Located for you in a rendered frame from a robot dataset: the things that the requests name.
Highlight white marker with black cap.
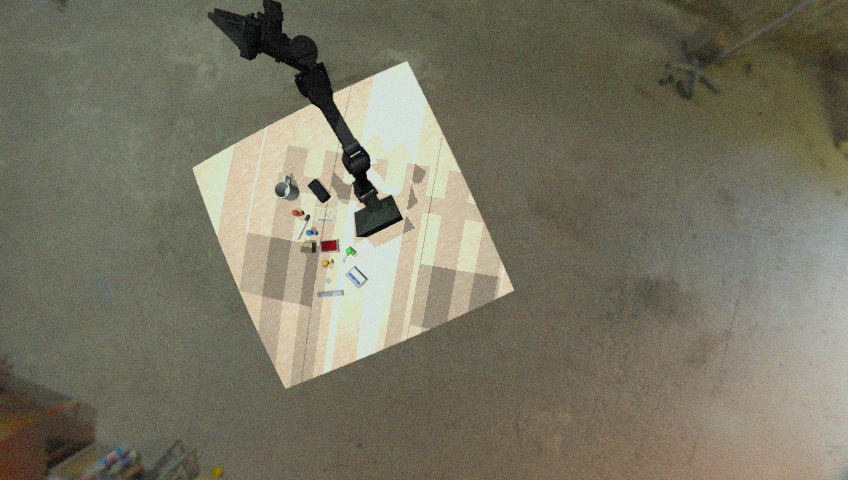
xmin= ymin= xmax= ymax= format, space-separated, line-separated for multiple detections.
xmin=296 ymin=215 xmax=310 ymax=239

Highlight grey mug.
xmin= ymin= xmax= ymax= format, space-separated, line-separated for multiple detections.
xmin=274 ymin=175 xmax=299 ymax=201

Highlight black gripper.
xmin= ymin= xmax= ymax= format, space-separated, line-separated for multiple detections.
xmin=208 ymin=8 xmax=291 ymax=64

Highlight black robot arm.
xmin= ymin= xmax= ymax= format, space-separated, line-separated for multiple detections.
xmin=260 ymin=0 xmax=382 ymax=213

